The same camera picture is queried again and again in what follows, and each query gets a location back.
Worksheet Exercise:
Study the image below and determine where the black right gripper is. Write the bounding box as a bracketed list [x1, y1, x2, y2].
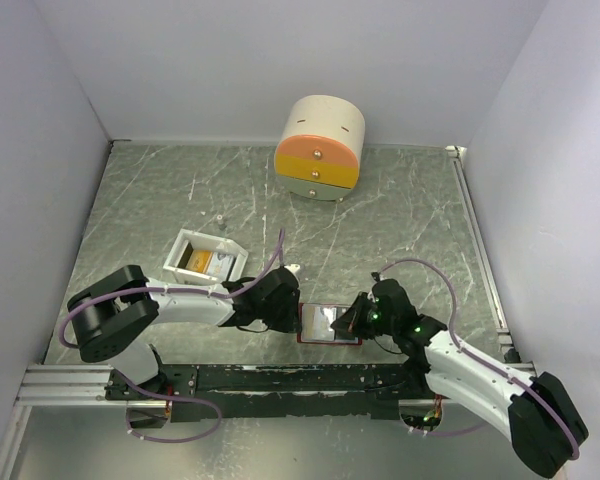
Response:
[332, 292, 397, 340]

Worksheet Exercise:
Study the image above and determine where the silver VIP diamond card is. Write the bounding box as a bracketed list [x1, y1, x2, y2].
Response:
[301, 304, 338, 342]

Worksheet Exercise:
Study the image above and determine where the red card holder wallet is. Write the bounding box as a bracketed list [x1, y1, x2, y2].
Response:
[297, 303, 362, 346]

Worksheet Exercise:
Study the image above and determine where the white card tray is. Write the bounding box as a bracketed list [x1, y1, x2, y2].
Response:
[163, 229, 249, 286]

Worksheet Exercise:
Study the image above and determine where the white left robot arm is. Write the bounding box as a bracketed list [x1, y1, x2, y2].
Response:
[59, 264, 301, 399]

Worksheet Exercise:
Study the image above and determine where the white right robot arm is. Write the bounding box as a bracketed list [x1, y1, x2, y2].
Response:
[331, 279, 589, 478]

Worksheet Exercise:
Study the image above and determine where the white VIP portrait card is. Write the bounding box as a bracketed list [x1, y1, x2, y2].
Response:
[206, 251, 236, 280]

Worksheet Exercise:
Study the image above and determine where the yellow card in tray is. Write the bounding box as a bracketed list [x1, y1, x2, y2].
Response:
[185, 250, 212, 273]

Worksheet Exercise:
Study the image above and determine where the round three-drawer mini cabinet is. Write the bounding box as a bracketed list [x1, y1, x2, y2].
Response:
[274, 95, 366, 201]

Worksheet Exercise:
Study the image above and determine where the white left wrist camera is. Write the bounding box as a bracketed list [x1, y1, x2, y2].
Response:
[284, 264, 302, 276]

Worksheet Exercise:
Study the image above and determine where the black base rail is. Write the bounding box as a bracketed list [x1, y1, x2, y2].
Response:
[104, 362, 464, 421]

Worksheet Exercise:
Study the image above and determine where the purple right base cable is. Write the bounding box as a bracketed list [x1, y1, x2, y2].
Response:
[409, 422, 486, 437]

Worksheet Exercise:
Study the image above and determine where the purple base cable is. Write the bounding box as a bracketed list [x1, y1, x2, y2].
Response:
[114, 372, 222, 444]
[409, 422, 486, 437]

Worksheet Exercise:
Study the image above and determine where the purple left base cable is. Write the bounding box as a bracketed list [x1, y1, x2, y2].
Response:
[114, 372, 222, 444]

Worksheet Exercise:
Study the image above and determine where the aluminium right front rail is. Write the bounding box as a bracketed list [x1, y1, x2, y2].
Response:
[504, 363, 537, 380]

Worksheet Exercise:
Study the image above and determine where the aluminium frame rail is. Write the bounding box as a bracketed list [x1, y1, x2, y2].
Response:
[16, 365, 111, 407]
[445, 145, 520, 363]

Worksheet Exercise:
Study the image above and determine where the aluminium front frame rail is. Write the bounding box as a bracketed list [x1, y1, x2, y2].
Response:
[16, 365, 111, 407]

